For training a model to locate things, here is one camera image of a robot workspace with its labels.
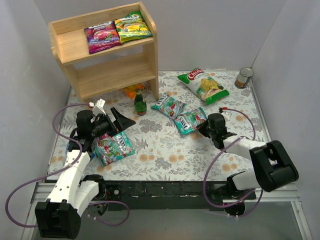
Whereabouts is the blue white tape roll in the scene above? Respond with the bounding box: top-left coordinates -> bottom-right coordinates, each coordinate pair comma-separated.
88,151 -> 96,161

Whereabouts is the orange snack packet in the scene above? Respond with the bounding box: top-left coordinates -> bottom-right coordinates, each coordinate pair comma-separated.
123,83 -> 145,99

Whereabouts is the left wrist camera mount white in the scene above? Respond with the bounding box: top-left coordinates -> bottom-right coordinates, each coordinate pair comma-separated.
88,98 -> 106,116

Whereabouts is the purple cable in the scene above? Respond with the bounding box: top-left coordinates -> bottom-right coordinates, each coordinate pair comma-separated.
202,106 -> 263,218
4,101 -> 130,228

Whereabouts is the teal fox's mint bag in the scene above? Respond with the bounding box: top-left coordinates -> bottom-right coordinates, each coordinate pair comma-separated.
94,131 -> 136,167
151,92 -> 187,120
174,107 -> 207,135

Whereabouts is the wooden two-tier shelf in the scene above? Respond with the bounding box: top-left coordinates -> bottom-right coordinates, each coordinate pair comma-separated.
48,1 -> 159,102

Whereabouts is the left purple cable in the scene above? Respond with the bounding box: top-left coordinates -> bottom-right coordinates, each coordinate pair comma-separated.
4,101 -> 130,228

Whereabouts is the purple fox's berries bag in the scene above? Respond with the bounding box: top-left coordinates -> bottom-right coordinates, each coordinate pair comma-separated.
84,21 -> 121,54
98,134 -> 112,141

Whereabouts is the green glass bottle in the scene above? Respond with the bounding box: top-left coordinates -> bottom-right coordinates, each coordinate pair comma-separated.
134,88 -> 147,116

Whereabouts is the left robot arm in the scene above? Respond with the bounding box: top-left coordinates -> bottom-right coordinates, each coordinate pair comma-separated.
35,107 -> 136,240

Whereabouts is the yellow green Fox's bag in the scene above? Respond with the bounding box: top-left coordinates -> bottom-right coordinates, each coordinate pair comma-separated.
114,11 -> 153,44

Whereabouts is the green Chuba chips bag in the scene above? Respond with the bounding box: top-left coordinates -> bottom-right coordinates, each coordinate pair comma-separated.
177,68 -> 230,105

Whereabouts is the tin can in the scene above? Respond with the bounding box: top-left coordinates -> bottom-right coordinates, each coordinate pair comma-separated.
234,67 -> 254,89

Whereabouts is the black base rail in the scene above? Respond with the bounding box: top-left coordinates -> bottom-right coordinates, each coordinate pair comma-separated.
93,180 -> 250,211

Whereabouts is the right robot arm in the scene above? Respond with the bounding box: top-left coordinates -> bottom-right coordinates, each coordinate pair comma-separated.
196,112 -> 299,209

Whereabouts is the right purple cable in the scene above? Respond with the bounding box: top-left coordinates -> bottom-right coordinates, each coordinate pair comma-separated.
202,106 -> 263,218

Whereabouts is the floral table mat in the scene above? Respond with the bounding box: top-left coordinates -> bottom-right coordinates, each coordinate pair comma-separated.
47,70 -> 271,182

